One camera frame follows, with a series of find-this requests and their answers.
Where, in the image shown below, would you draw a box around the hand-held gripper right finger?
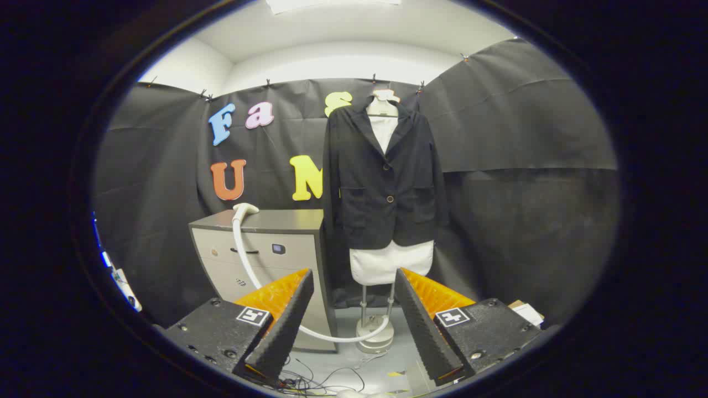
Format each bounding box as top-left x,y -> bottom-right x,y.
394,268 -> 543,387

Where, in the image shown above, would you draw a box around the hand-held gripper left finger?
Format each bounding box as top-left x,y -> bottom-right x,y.
163,268 -> 315,387

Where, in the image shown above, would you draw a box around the black jacket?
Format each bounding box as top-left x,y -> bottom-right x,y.
322,97 -> 449,250

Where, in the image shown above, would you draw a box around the grey drawer cabinet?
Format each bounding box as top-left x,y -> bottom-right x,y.
188,208 -> 339,353

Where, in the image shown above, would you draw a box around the white padded garment form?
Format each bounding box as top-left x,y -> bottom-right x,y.
350,113 -> 435,286

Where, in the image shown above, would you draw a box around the black floor cables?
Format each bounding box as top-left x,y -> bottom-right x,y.
277,357 -> 366,396

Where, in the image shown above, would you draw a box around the cardboard box with white label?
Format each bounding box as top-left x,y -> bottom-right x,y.
508,300 -> 545,328

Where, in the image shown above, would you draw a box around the black backdrop cloth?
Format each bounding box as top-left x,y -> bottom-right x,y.
91,38 -> 619,327

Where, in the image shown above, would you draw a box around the ceiling light panel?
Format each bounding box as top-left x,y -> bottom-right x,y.
265,0 -> 403,14

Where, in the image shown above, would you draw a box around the white plastic hanger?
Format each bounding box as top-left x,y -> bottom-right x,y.
365,88 -> 402,118

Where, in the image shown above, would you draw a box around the white plastic device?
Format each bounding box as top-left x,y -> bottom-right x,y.
91,213 -> 143,312

